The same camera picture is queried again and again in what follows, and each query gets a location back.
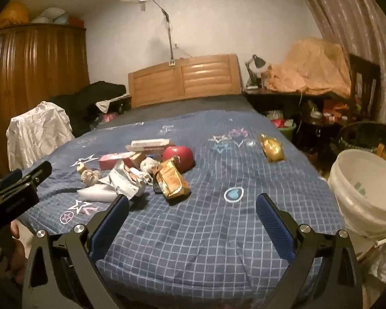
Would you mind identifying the white crumpled cloth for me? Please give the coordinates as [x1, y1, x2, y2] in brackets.
[6, 101, 75, 172]

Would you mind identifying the dark wooden chair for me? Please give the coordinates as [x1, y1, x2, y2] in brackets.
[347, 53, 382, 120]

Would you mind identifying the brown wooden wardrobe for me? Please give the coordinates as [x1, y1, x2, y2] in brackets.
[0, 22, 91, 181]

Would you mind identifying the white printed packet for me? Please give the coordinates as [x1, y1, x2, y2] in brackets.
[100, 161, 154, 200]

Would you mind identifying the patterned curtain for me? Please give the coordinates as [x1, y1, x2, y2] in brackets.
[294, 0, 386, 126]

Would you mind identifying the green plastic bucket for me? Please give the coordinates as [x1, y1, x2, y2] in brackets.
[278, 119, 297, 143]

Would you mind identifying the blue checked blanket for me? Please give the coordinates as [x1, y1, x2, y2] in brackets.
[19, 108, 345, 298]

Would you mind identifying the red apple-shaped box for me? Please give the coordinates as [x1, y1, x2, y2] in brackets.
[162, 146, 195, 173]

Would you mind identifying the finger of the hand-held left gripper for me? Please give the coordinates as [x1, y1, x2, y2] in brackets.
[0, 168, 23, 188]
[22, 161, 53, 189]

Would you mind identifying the orange plastic sheet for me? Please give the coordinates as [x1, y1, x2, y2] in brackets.
[265, 37, 353, 99]

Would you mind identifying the dark round stool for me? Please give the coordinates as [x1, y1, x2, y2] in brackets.
[304, 116, 348, 165]

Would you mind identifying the white tissue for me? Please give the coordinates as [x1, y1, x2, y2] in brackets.
[140, 158, 162, 176]

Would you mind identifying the gold snack packet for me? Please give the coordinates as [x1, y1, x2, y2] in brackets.
[258, 133, 286, 164]

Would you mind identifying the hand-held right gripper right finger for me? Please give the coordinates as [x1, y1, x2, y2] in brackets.
[256, 193, 364, 309]

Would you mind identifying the white plastic bucket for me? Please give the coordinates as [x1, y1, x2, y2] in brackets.
[327, 150, 386, 243]

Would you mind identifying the small brown box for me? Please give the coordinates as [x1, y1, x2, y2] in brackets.
[129, 151, 147, 168]

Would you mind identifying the long white carton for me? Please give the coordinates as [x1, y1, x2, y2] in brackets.
[130, 139, 170, 152]

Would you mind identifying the pink box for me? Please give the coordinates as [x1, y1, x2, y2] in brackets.
[98, 152, 137, 170]

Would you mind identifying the clip-on holder arm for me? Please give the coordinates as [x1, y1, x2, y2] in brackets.
[134, 0, 178, 67]

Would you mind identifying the black bag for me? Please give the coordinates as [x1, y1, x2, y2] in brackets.
[49, 82, 131, 133]

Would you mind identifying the dark wooden desk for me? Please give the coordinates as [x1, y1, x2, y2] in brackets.
[243, 87, 351, 155]

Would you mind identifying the orange bag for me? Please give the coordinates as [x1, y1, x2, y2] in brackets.
[0, 1, 30, 28]

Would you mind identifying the person's left hand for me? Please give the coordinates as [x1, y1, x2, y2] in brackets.
[10, 220, 31, 285]

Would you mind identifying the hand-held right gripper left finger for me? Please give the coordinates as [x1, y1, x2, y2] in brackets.
[22, 194, 131, 309]

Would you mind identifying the beige paper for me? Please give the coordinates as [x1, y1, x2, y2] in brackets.
[77, 162, 102, 187]

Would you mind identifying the black desk lamp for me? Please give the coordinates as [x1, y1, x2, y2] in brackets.
[244, 55, 266, 88]

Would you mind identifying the white ceiling fan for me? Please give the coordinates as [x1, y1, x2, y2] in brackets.
[120, 0, 157, 12]

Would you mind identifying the wooden bed headboard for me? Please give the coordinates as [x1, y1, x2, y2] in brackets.
[128, 54, 244, 109]

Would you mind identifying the gold brown snack wrapper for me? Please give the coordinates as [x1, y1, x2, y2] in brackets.
[151, 157, 192, 205]

